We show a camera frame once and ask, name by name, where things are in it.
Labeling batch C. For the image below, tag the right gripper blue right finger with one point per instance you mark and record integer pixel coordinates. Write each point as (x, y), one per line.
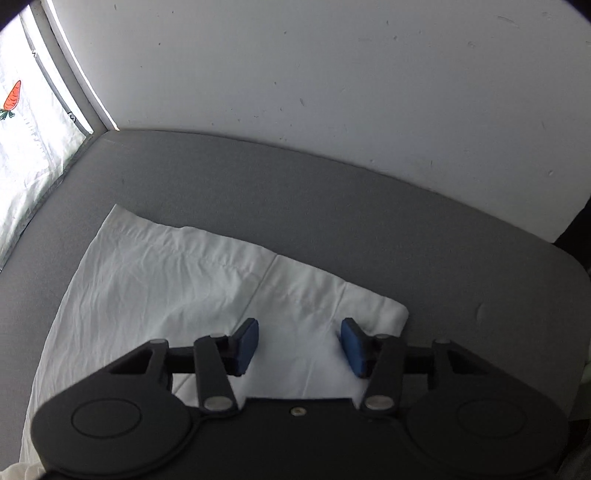
(378, 359)

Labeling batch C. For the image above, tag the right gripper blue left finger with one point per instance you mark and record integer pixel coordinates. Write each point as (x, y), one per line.
(218, 358)

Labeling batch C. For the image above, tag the white trousers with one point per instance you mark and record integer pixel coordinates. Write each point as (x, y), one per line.
(139, 281)

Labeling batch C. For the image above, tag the carrot print curtain sheet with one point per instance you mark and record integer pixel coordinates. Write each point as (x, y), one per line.
(42, 127)

